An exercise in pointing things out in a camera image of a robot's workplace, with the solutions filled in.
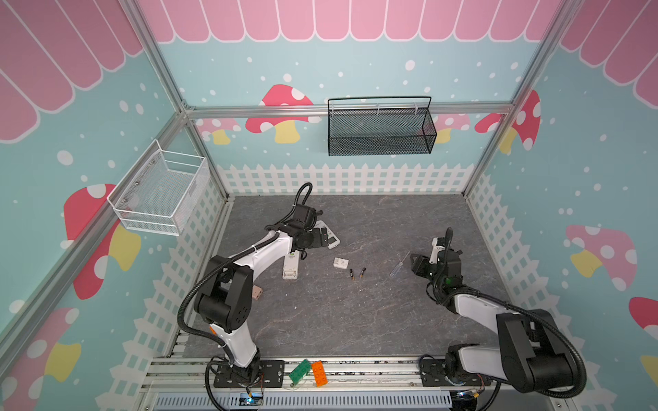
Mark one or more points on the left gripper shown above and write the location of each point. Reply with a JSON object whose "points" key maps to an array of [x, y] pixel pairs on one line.
{"points": [[317, 241]]}

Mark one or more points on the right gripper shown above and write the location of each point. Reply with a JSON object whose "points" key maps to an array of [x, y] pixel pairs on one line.
{"points": [[421, 264]]}

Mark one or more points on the white remote control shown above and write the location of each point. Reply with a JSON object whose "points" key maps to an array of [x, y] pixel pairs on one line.
{"points": [[291, 266], [332, 240]]}

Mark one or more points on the clear handle screwdriver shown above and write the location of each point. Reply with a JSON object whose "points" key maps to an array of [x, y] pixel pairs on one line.
{"points": [[399, 266]]}

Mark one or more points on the white battery cover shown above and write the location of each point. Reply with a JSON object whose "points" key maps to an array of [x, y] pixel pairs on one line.
{"points": [[340, 263]]}

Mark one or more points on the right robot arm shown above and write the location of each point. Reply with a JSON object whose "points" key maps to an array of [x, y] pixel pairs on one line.
{"points": [[532, 354]]}

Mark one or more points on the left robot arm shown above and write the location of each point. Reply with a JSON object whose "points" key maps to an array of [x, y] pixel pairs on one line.
{"points": [[218, 306]]}

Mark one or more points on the small beige block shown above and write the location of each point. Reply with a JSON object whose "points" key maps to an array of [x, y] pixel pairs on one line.
{"points": [[257, 292]]}

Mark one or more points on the green toy brick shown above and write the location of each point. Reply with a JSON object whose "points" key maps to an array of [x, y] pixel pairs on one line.
{"points": [[300, 372]]}

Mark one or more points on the orange toy brick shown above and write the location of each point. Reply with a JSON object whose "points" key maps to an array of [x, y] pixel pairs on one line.
{"points": [[319, 373]]}

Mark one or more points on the small green circuit board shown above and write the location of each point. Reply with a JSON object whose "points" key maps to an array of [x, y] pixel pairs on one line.
{"points": [[251, 400]]}

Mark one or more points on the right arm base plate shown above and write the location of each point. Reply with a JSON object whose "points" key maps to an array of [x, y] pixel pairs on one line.
{"points": [[435, 372]]}

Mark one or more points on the black mesh wall basket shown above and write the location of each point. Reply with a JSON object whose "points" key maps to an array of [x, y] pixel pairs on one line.
{"points": [[374, 126]]}

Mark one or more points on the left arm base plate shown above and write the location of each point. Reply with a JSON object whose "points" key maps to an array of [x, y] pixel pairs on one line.
{"points": [[261, 373]]}

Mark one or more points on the white wire wall basket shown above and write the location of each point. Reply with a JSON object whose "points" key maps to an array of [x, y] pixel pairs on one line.
{"points": [[159, 195]]}

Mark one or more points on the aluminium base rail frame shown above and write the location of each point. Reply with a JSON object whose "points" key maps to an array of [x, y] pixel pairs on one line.
{"points": [[354, 383]]}

